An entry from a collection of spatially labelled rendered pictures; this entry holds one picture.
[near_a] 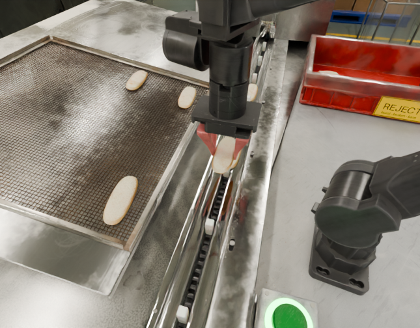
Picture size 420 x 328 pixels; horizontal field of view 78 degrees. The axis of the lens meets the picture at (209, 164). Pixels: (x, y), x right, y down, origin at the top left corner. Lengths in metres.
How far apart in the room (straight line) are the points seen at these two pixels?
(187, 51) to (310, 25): 0.86
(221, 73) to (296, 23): 0.85
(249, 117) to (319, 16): 0.83
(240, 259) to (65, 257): 0.25
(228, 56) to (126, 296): 0.38
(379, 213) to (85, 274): 0.38
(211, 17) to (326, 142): 0.49
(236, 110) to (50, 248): 0.33
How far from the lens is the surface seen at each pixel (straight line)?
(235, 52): 0.34
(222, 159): 0.45
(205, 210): 0.48
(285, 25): 1.19
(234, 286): 0.41
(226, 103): 0.37
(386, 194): 0.36
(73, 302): 0.49
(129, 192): 0.46
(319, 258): 0.49
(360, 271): 0.50
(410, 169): 0.35
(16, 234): 0.47
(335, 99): 0.85
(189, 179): 0.57
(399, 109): 0.87
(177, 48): 0.39
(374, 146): 0.77
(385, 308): 0.51
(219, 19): 0.31
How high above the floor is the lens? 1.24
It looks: 45 degrees down
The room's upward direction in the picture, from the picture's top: straight up
